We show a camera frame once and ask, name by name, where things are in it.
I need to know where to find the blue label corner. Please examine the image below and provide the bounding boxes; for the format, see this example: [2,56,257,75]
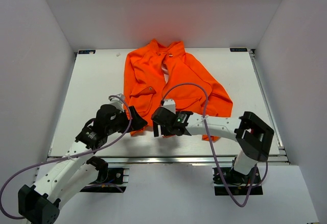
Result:
[229,47,248,52]
[78,49,96,55]

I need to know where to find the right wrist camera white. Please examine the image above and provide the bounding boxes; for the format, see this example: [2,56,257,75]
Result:
[162,99,176,114]

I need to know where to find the blue label right corner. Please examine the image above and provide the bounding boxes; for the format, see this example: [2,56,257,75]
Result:
[229,47,248,52]

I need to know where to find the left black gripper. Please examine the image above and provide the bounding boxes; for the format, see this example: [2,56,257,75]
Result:
[106,106,147,135]

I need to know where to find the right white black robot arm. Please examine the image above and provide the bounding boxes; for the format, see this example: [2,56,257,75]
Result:
[151,106,274,183]

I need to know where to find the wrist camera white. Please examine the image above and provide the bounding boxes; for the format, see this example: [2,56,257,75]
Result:
[162,99,176,114]
[108,93,125,112]

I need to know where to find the blue label left corner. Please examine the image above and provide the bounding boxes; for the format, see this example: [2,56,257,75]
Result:
[78,49,96,55]

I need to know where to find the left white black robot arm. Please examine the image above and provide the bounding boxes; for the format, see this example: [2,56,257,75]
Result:
[18,102,148,223]

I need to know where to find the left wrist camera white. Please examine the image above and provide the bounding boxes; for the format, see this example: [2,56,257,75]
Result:
[108,93,125,112]

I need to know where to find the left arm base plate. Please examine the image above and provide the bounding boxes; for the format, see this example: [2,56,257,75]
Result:
[81,166,130,193]

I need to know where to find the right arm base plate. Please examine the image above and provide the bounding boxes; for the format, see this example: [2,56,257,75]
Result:
[213,167,263,196]

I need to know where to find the orange jacket pink lining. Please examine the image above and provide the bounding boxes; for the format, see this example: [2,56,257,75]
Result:
[124,39,233,127]

